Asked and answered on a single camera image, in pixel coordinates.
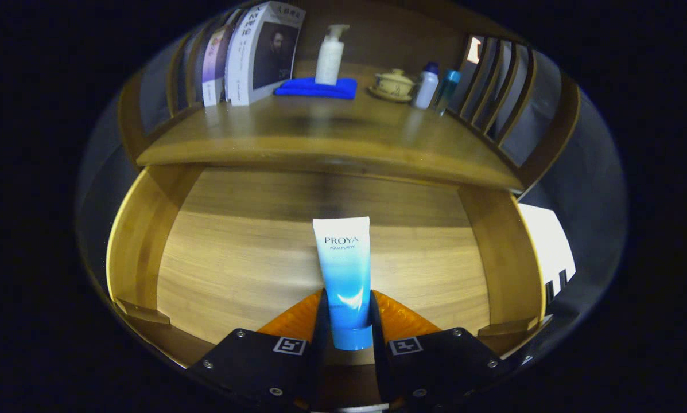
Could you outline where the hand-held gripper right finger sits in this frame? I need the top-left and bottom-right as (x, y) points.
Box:
(369, 290), (513, 411)

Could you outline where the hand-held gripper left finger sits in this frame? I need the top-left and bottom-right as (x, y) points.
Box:
(185, 289), (331, 411)

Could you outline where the blue and white cosmetic tube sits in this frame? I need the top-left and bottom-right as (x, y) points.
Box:
(312, 216), (374, 351)

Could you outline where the brown wooden drawer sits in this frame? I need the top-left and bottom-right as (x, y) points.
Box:
(106, 163), (548, 411)

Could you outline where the grey white-topped drawer unit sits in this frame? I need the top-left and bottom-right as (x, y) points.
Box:
(518, 202), (577, 302)

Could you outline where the wooden countertop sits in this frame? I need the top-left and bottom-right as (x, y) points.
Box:
(135, 60), (525, 193)

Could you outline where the brown wooden cabinet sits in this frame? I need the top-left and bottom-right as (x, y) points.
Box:
(117, 0), (582, 198)

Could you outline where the yellow saucer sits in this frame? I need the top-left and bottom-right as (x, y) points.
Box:
(368, 86), (413, 104)

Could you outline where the blue folded cloth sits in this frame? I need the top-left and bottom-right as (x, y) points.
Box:
(273, 77), (358, 100)

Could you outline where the white bottle with blue cap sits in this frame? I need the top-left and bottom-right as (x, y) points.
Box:
(413, 61), (440, 110)

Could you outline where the yellow lidded teacup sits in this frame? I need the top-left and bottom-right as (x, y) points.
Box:
(376, 69), (416, 97)

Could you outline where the teal bottle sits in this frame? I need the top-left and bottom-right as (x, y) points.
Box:
(435, 70), (462, 114)

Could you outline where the white pump bottle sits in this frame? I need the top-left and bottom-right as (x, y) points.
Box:
(315, 24), (351, 87)

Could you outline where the white book with portrait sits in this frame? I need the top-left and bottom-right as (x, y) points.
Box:
(224, 1), (307, 107)

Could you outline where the purple book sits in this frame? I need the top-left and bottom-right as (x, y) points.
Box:
(201, 23), (229, 108)

